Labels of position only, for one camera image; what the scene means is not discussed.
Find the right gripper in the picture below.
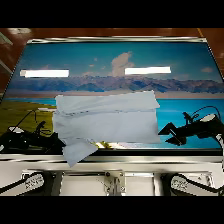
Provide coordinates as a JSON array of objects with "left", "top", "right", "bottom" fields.
[{"left": 157, "top": 121, "right": 202, "bottom": 147}]

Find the pale blue shirt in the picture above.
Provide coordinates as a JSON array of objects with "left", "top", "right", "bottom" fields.
[{"left": 52, "top": 90, "right": 162, "bottom": 168}]

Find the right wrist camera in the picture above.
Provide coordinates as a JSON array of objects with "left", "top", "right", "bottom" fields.
[{"left": 181, "top": 111, "right": 200, "bottom": 126}]

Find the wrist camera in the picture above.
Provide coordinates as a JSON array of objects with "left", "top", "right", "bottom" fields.
[
  {"left": 181, "top": 111, "right": 200, "bottom": 126},
  {"left": 35, "top": 120, "right": 48, "bottom": 135}
]

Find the black cable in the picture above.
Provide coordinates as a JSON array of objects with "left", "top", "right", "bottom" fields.
[
  {"left": 15, "top": 110, "right": 36, "bottom": 130},
  {"left": 190, "top": 105, "right": 222, "bottom": 120}
]

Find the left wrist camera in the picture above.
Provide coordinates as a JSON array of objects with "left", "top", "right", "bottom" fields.
[{"left": 35, "top": 120, "right": 48, "bottom": 135}]

